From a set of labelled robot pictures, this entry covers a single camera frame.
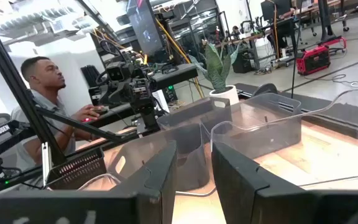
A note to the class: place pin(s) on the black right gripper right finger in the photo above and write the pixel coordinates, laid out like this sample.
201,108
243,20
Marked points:
259,205

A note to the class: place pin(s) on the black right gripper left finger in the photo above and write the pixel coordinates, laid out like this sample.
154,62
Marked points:
110,208

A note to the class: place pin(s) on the black slotted plastic basket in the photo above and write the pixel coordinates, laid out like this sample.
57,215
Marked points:
79,169

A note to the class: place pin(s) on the grey translucent plastic basket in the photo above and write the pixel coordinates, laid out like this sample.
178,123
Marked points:
275,105
191,161
197,115

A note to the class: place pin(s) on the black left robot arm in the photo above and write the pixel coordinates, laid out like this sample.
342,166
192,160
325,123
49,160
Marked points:
148,117

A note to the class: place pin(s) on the black desk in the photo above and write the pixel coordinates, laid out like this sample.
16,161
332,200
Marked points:
176,76

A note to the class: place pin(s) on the dark computer monitor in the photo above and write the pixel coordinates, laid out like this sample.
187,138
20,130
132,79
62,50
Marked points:
145,28

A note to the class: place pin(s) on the person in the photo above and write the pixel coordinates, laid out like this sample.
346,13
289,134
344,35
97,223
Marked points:
42,77

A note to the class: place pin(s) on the green snake plant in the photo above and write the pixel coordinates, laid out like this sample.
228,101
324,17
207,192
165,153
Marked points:
217,68

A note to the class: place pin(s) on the white plant pot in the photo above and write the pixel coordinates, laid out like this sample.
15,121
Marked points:
227,95

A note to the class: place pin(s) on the grey table clamp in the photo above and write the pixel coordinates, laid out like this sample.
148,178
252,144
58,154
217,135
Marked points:
266,89

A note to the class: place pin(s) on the red generator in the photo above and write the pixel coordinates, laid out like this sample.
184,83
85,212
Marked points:
312,60

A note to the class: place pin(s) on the black office monitor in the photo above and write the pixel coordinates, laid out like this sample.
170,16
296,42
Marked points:
275,9

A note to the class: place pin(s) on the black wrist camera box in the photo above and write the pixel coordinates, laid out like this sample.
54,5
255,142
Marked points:
119,72

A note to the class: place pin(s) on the black diagonal frame brace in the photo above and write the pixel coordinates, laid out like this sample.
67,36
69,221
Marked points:
79,124

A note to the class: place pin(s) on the black frame post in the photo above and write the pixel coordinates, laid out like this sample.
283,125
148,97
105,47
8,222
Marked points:
26,93

